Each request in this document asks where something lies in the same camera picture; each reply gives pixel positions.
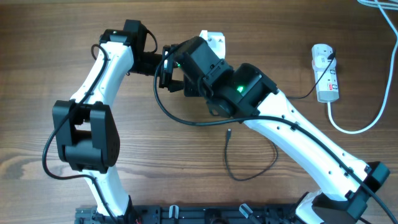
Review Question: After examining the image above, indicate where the white background cable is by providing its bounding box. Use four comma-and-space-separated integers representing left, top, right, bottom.
356, 0, 398, 11

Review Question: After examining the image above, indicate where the white power strip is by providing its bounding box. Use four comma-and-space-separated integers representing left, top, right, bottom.
312, 44, 340, 103

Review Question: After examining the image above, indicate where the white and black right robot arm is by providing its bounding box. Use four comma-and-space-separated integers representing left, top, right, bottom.
174, 37, 390, 223

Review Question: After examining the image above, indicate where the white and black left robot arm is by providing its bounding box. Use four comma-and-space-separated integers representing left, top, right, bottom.
42, 20, 174, 223

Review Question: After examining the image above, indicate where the white power strip cable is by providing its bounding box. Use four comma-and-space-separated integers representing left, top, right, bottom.
326, 0, 398, 135

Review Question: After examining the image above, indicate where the black USB-C charger cable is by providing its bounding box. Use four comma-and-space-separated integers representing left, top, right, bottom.
224, 49, 336, 182

